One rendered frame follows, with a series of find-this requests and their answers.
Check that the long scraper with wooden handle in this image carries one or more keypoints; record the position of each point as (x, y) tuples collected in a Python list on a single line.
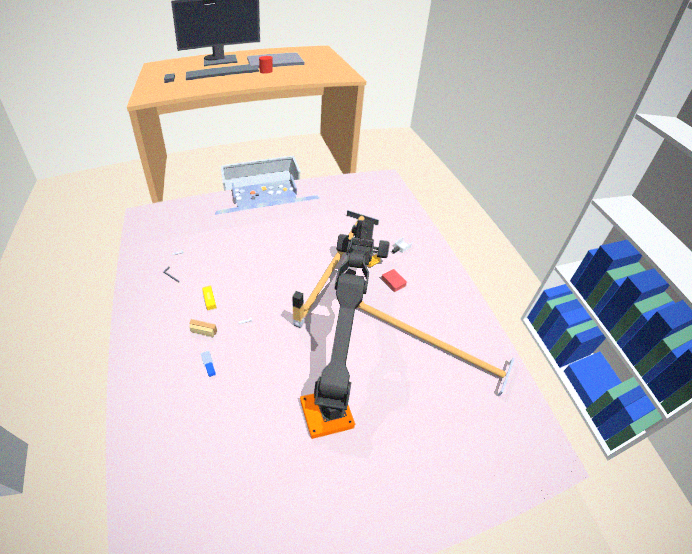
[(299, 308)]

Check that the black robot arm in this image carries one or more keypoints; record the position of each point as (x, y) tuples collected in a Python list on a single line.
[(332, 389)]

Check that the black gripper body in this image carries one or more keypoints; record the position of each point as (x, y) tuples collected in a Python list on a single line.
[(382, 251)]

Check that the red rectangular tile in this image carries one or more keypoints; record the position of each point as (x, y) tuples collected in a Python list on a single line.
[(394, 280)]

